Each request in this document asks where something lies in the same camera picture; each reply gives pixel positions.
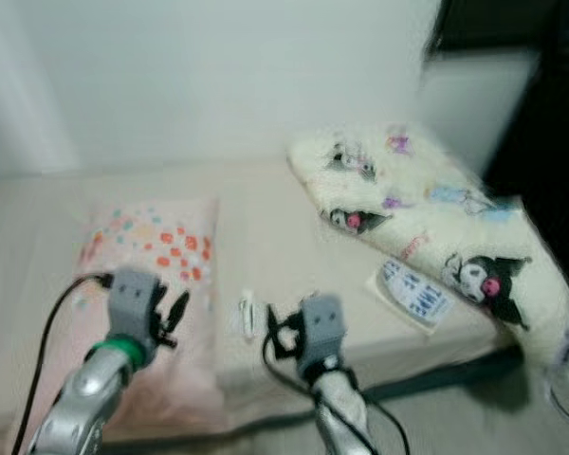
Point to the black wardrobe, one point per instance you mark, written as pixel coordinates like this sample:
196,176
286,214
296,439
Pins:
550,133

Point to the bed with beige sheet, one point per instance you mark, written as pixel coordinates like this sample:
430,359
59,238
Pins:
19,265

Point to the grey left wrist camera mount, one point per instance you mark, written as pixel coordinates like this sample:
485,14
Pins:
133,299

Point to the pink pillow with orange spots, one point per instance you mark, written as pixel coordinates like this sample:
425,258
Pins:
152,237

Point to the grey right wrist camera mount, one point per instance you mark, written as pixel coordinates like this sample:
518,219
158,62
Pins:
321,327

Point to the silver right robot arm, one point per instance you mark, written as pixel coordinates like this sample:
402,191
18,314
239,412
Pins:
341,417

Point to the cream cartoon print blanket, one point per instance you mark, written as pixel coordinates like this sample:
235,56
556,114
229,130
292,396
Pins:
417,199

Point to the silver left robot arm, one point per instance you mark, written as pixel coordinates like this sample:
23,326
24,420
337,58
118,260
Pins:
85,393

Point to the black framed window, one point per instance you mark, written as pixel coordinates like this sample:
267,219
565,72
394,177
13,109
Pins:
503,24

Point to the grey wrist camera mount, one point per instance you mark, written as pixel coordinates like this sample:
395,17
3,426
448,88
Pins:
133,299
321,327

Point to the small white slim object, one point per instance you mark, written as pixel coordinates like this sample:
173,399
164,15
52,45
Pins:
247,313

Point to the white book with blue letters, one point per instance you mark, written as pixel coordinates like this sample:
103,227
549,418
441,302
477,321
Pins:
412,294

